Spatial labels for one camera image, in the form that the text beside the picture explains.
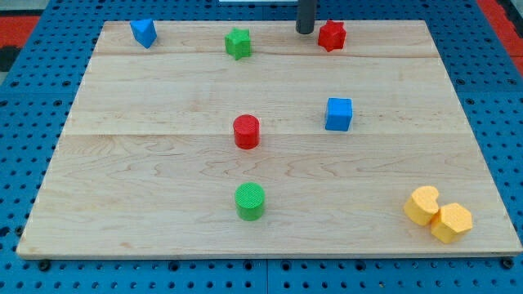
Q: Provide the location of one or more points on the red star block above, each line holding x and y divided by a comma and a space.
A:
332, 35

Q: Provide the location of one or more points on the green star block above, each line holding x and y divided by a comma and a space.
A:
238, 43

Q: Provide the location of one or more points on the red cylinder block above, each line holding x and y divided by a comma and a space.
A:
246, 131

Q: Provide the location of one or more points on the light wooden board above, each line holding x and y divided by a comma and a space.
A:
147, 167

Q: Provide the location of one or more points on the green cylinder block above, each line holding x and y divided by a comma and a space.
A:
250, 201

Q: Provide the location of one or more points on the blue cube block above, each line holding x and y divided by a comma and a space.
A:
338, 114

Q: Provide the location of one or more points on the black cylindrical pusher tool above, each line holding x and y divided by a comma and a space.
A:
305, 20

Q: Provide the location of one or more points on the blue triangle block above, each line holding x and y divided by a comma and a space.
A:
144, 32

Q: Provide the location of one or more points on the yellow heart block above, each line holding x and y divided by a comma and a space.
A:
422, 205

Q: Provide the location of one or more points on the yellow hexagon block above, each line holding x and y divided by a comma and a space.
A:
451, 223

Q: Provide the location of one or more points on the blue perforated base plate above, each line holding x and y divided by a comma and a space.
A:
40, 88

